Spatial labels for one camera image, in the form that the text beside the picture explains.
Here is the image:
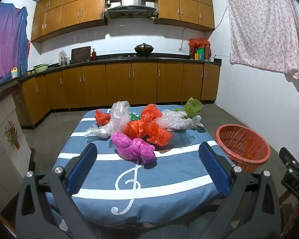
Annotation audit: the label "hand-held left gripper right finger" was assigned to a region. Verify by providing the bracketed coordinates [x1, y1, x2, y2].
[199, 141, 282, 239]

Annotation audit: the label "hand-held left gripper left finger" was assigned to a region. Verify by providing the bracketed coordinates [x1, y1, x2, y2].
[15, 142, 98, 239]

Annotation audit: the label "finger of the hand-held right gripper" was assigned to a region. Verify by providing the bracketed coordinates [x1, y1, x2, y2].
[279, 147, 299, 173]

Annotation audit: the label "red plastic basket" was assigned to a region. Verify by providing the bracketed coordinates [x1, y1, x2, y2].
[215, 124, 271, 173]

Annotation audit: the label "clear plastic bag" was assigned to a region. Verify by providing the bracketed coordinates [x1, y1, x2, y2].
[109, 101, 131, 130]
[84, 122, 126, 139]
[155, 110, 204, 131]

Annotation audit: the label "magenta plastic bag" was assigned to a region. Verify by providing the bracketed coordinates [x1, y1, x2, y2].
[111, 132, 156, 165]

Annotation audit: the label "olive green plastic bag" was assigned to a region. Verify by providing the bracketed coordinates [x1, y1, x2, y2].
[174, 97, 203, 119]

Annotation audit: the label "orange-red plastic bag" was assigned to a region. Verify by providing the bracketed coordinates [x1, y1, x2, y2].
[141, 104, 163, 123]
[146, 121, 174, 147]
[123, 119, 150, 140]

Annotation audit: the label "blue striped tablecloth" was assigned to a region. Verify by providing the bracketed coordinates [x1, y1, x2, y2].
[46, 105, 225, 231]

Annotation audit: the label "small red plastic bag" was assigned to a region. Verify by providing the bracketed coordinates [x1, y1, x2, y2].
[94, 110, 111, 126]

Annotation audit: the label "wooden base cabinets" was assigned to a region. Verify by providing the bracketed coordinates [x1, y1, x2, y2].
[19, 57, 222, 128]

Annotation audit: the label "green basin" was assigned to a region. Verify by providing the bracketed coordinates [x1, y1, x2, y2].
[33, 63, 49, 73]

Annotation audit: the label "glass jar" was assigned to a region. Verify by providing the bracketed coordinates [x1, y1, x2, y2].
[58, 50, 68, 67]

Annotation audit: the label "dark cutting board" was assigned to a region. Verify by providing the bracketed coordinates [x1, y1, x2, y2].
[71, 46, 91, 63]

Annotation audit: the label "red bag on counter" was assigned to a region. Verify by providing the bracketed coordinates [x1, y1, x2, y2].
[188, 38, 211, 60]

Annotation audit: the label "pink floral hanging cloth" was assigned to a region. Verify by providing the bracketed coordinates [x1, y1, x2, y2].
[224, 0, 299, 80]

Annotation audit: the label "black wok with lid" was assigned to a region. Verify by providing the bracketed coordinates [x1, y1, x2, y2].
[134, 43, 154, 55]

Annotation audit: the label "purple hanging cloth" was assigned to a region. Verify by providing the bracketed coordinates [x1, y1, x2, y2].
[0, 2, 29, 79]

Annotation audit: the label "steel range hood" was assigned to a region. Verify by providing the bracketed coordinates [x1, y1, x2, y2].
[103, 0, 158, 20]

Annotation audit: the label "flower wall sticker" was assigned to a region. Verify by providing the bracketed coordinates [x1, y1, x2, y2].
[4, 120, 21, 150]

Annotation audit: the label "wooden wall cabinets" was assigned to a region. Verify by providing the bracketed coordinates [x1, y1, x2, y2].
[31, 0, 215, 43]

